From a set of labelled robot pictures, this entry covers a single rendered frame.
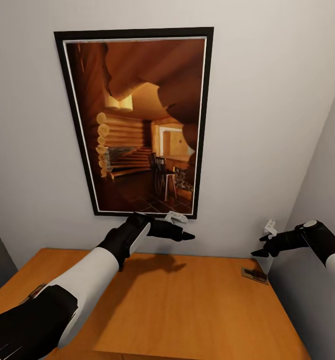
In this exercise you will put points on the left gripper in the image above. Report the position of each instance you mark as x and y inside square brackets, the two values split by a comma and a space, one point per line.
[171, 231]

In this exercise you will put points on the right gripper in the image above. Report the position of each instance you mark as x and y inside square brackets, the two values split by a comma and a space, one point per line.
[274, 245]

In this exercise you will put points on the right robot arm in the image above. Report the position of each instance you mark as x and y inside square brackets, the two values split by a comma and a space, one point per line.
[313, 234]

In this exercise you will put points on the cabinet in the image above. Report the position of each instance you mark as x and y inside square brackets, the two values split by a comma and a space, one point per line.
[169, 307]

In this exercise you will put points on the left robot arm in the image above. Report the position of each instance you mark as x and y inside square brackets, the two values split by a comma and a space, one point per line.
[53, 318]

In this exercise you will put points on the picture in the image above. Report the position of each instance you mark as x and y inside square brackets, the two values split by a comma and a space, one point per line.
[138, 99]

